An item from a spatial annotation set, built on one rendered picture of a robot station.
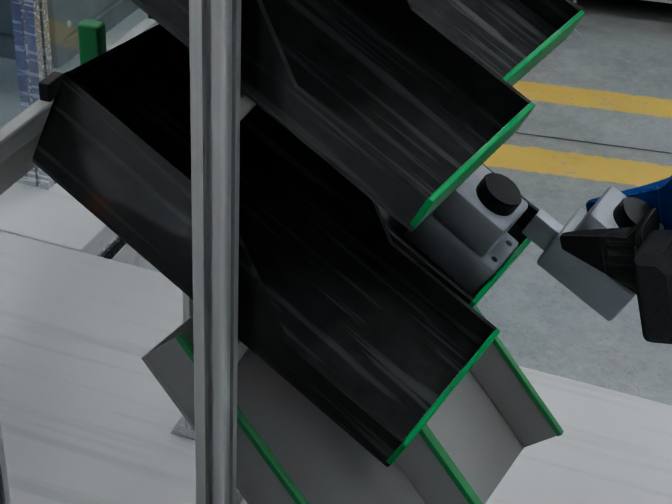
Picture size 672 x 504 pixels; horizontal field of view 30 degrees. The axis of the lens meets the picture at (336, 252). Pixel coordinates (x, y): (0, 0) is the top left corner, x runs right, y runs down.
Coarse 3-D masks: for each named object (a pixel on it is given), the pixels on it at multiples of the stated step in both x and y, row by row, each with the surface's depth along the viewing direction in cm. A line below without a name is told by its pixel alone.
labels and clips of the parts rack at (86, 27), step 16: (80, 32) 84; (96, 32) 84; (80, 48) 85; (96, 48) 84; (80, 64) 85; (48, 80) 80; (48, 96) 80; (32, 144) 82; (16, 160) 80; (0, 176) 79; (16, 176) 81; (0, 192) 79; (240, 496) 81
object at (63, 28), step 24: (0, 0) 148; (48, 0) 150; (72, 0) 156; (96, 0) 161; (120, 0) 168; (0, 24) 150; (72, 24) 157; (120, 24) 169; (0, 48) 151; (72, 48) 158; (0, 72) 153; (0, 96) 155; (0, 120) 157
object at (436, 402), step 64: (128, 64) 77; (64, 128) 73; (128, 128) 70; (256, 128) 82; (128, 192) 72; (256, 192) 82; (320, 192) 82; (256, 256) 78; (320, 256) 80; (384, 256) 81; (256, 320) 72; (320, 320) 77; (384, 320) 79; (448, 320) 81; (320, 384) 71; (384, 384) 75; (448, 384) 78; (384, 448) 71
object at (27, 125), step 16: (128, 32) 90; (240, 96) 65; (32, 112) 79; (48, 112) 80; (240, 112) 65; (0, 128) 77; (16, 128) 77; (32, 128) 79; (0, 144) 76; (16, 144) 77; (0, 160) 76; (240, 352) 74
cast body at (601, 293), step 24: (576, 216) 85; (600, 216) 81; (624, 216) 81; (552, 240) 85; (552, 264) 84; (576, 264) 83; (576, 288) 84; (600, 288) 83; (624, 288) 82; (600, 312) 84
